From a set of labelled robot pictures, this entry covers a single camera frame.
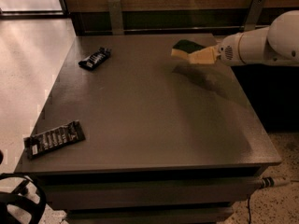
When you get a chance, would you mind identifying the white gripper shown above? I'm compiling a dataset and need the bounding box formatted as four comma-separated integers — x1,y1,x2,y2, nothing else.
188,33,242,66

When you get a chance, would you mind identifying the green and yellow sponge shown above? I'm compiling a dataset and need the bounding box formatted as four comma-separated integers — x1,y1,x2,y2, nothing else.
171,39,205,61

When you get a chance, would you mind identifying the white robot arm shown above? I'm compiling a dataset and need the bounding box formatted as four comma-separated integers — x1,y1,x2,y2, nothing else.
188,10,299,66

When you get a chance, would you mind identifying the black rxbar chocolate wrapper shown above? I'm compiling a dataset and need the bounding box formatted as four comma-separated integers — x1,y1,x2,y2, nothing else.
23,120,85,160

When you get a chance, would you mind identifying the grey drawer cabinet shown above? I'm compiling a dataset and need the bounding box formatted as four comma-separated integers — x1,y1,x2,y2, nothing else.
17,35,280,224

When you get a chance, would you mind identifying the small black snack bar wrapper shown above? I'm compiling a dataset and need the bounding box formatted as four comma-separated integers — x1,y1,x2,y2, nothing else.
78,48,111,70

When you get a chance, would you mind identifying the black chair base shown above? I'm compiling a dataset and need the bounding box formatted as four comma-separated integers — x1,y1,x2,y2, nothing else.
0,174,47,224

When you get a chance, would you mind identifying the right metal bracket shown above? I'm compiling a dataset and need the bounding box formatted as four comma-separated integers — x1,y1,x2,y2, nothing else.
243,0,266,32

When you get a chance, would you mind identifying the metal bracket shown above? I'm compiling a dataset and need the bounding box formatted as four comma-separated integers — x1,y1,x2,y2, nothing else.
108,0,124,35
243,0,266,32

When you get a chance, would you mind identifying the left metal bracket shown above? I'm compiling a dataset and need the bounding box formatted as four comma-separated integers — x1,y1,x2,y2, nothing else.
108,0,124,35

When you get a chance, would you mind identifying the black cable with connector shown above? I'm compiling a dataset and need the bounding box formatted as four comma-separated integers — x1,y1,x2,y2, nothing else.
247,176,299,224

